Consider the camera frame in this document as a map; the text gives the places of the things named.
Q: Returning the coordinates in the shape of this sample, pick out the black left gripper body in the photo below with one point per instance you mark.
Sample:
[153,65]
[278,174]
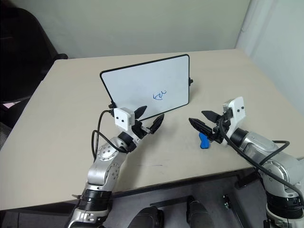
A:
[140,131]

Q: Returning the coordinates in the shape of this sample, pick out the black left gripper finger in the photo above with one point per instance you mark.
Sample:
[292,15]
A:
[157,123]
[140,112]

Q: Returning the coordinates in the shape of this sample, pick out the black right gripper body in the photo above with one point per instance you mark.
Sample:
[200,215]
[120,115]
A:
[219,133]

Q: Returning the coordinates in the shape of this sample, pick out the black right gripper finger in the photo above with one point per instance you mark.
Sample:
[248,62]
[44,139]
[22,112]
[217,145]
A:
[212,116]
[200,126]

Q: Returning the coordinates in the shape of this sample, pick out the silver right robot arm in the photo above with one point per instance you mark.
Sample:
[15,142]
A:
[256,142]

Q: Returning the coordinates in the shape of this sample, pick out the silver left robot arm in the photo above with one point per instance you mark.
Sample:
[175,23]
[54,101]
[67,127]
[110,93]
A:
[104,166]

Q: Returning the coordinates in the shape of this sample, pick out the blue plastic object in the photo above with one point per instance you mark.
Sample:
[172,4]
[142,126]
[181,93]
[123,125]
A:
[203,143]

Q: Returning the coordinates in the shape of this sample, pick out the black framed whiteboard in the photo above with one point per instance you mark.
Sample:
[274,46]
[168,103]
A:
[147,80]

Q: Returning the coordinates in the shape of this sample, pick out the black slanted metal strut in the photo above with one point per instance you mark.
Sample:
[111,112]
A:
[231,207]

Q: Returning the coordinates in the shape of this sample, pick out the black flat floor bar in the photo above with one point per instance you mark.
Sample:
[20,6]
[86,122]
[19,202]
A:
[169,201]

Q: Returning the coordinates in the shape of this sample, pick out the dark rounded shape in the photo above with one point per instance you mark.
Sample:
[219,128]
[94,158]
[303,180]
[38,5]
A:
[197,212]
[148,217]

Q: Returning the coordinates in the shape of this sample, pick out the white curtain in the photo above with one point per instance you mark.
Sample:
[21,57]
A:
[278,31]

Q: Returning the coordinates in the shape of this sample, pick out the pink paper sheet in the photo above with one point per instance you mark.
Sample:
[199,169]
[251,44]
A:
[10,104]

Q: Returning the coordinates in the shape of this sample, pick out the black office chair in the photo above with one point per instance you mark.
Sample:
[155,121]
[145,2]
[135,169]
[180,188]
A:
[21,59]

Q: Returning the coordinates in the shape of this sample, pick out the grey fabric seat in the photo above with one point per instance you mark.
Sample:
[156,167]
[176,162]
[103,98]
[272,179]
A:
[4,136]

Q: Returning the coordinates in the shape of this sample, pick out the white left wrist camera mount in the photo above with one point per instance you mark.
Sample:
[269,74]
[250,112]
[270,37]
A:
[122,118]

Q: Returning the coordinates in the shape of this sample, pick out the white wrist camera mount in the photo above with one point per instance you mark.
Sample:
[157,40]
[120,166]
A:
[122,118]
[237,111]

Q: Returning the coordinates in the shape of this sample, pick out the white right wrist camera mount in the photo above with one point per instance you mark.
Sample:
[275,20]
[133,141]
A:
[237,111]

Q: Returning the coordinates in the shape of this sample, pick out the black table frame bar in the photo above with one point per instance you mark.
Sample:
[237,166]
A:
[245,180]

